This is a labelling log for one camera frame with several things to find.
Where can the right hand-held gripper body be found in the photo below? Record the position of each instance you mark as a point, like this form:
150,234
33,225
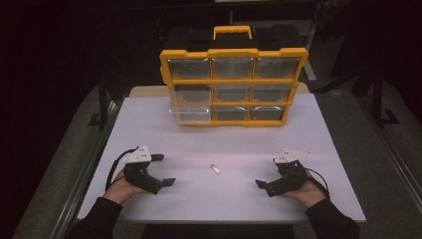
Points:
292,176

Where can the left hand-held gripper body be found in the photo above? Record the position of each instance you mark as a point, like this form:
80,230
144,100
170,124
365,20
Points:
136,156

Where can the small copper metal piece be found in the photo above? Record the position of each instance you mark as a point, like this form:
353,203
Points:
215,169

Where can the clear plastic drawer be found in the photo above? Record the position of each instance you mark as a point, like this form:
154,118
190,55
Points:
190,114

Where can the yellow black drawer organizer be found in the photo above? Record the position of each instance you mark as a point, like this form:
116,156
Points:
232,81

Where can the person's right hand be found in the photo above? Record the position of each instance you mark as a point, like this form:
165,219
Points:
308,194

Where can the person's left hand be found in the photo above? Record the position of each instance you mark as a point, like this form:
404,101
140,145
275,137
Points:
121,191

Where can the black metal stand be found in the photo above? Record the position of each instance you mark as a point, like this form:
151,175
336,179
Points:
378,99

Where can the aluminium frame rail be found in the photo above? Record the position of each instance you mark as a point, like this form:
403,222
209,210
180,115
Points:
86,172
394,156

